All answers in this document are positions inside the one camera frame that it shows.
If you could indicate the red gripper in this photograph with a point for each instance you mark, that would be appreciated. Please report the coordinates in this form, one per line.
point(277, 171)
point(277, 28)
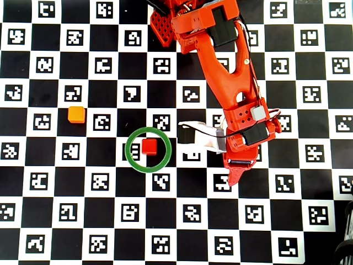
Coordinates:
point(240, 163)

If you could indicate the red cube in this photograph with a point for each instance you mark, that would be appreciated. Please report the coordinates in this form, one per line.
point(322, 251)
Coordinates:
point(149, 145)

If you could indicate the orange cube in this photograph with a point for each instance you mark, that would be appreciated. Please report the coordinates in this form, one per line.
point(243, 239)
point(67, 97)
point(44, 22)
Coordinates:
point(76, 114)

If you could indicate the red robot arm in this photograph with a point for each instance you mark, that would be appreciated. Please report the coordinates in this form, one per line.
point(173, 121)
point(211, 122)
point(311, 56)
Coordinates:
point(220, 69)

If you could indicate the small grey connector box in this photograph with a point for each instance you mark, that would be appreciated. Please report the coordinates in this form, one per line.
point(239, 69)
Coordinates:
point(258, 113)

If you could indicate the black stand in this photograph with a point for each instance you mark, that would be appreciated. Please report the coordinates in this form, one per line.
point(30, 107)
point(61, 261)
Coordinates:
point(350, 218)

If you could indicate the checkerboard marker mat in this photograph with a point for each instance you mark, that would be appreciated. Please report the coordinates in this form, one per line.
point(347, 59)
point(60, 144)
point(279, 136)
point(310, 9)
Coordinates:
point(82, 193)

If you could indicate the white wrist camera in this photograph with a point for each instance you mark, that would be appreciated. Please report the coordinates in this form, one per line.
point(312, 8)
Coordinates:
point(207, 138)

